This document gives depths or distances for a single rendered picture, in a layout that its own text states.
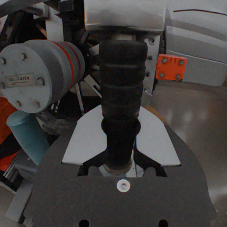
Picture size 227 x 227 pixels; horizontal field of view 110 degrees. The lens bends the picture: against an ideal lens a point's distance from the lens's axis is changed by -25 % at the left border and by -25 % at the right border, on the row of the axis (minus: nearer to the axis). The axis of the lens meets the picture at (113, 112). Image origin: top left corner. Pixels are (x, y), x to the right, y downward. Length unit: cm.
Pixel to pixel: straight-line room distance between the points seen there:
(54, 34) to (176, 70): 34
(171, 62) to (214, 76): 50
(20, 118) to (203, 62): 82
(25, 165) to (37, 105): 52
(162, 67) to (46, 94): 28
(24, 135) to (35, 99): 17
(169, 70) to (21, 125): 43
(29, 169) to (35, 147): 30
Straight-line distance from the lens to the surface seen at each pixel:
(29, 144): 39
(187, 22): 65
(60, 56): 22
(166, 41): 60
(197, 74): 71
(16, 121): 35
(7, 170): 97
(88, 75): 42
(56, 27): 34
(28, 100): 23
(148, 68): 31
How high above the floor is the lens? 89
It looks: 33 degrees down
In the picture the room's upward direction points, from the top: 1 degrees clockwise
